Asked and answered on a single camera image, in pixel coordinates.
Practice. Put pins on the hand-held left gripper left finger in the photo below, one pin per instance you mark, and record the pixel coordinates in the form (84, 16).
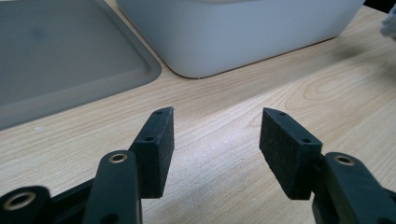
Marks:
(155, 155)

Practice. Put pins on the grey sock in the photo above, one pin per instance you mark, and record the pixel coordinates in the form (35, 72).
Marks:
(389, 26)

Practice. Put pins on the white divided storage box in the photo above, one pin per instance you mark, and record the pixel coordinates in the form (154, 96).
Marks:
(236, 34)

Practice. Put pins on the translucent grey box lid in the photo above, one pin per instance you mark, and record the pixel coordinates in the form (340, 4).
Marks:
(62, 53)

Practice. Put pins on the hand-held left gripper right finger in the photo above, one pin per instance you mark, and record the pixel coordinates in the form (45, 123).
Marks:
(288, 155)

